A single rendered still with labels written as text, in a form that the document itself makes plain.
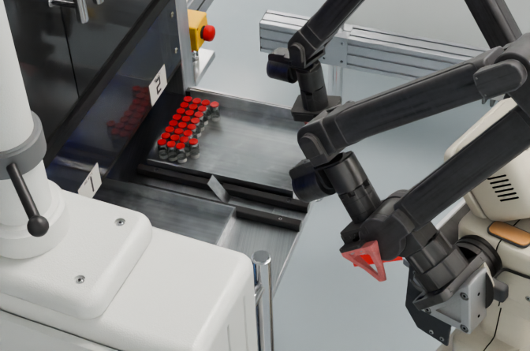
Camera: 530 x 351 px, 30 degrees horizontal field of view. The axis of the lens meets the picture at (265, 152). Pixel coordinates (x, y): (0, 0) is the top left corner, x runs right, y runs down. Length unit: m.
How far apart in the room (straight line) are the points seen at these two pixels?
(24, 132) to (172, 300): 0.25
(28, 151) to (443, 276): 0.76
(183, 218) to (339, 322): 1.03
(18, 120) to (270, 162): 1.26
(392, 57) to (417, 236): 1.63
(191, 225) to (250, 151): 0.26
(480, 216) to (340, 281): 1.52
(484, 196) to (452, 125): 2.08
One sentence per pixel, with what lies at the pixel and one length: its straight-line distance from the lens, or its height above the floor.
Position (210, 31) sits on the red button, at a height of 1.01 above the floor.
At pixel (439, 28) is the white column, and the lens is 3.78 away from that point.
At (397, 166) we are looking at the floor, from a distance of 3.51.
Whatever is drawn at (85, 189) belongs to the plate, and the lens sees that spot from 2.01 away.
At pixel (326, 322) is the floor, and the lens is 3.04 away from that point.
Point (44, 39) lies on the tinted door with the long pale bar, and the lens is 1.77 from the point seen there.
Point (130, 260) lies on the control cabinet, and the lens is 1.13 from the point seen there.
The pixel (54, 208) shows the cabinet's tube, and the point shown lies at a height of 1.62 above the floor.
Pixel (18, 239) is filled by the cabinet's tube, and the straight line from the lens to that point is 1.12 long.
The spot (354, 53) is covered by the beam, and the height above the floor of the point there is 0.50.
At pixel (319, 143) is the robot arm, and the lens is 1.57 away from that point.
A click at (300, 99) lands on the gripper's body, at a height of 0.99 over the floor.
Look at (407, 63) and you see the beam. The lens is 3.15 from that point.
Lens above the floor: 2.41
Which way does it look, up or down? 43 degrees down
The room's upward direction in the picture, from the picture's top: 2 degrees counter-clockwise
